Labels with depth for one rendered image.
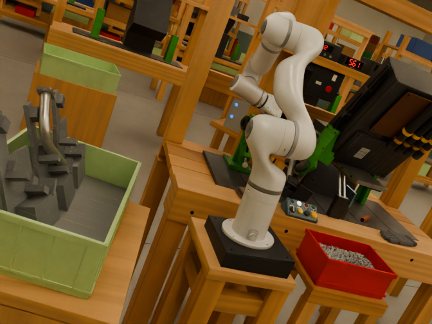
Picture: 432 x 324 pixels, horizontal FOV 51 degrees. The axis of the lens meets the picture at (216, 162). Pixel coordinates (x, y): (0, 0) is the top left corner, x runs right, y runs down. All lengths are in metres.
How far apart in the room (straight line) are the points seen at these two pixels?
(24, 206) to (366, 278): 1.21
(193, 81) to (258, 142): 0.92
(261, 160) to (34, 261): 0.71
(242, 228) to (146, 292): 0.65
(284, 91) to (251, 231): 0.47
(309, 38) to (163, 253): 1.01
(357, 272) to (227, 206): 0.55
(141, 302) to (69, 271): 0.87
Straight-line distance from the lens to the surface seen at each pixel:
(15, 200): 1.32
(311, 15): 2.36
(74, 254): 1.19
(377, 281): 1.86
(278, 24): 1.61
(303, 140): 1.45
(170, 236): 1.87
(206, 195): 1.80
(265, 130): 1.41
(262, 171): 1.46
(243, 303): 1.59
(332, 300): 1.79
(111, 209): 1.56
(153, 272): 1.96
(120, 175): 1.72
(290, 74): 1.54
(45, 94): 1.38
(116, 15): 8.82
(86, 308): 1.23
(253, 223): 1.52
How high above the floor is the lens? 1.57
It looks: 18 degrees down
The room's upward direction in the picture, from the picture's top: 22 degrees clockwise
